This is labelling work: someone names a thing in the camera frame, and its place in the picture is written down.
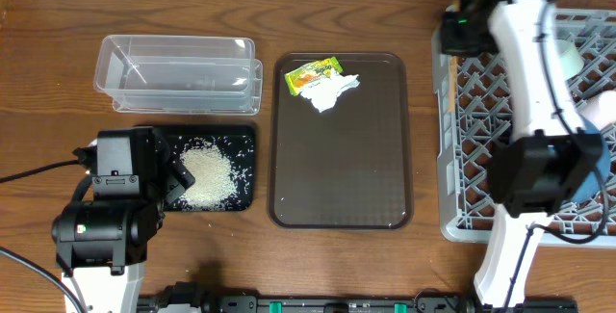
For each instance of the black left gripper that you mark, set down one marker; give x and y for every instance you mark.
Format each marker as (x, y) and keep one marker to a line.
(162, 168)

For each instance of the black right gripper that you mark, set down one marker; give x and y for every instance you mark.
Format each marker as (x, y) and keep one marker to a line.
(450, 45)

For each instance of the white rice pile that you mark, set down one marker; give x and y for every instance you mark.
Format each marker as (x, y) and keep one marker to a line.
(223, 168)

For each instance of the mint green bowl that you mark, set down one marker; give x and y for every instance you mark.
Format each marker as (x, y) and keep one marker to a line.
(571, 61)

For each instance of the pink cup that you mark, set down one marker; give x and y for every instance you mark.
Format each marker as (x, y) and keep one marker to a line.
(600, 110)

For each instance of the wooden chopstick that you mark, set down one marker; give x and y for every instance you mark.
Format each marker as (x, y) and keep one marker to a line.
(452, 83)

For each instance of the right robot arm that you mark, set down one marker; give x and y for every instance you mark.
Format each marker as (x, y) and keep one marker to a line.
(552, 150)

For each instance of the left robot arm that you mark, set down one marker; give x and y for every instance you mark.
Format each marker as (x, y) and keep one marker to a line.
(101, 235)

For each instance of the grey dishwasher rack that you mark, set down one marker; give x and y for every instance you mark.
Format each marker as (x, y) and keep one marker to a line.
(475, 117)

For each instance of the black plastic tray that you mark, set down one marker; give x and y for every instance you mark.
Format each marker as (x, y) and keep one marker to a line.
(178, 135)

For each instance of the clear plastic bin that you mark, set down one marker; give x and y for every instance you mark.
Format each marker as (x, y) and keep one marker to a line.
(181, 75)

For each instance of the green yellow snack wrapper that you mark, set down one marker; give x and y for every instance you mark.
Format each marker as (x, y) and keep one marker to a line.
(310, 73)

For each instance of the crumpled white napkin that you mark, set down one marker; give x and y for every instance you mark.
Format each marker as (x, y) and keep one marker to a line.
(324, 93)

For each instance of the brown serving tray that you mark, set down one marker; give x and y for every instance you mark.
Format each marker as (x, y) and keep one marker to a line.
(348, 167)

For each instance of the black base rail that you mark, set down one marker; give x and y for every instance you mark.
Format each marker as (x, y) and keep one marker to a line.
(190, 297)

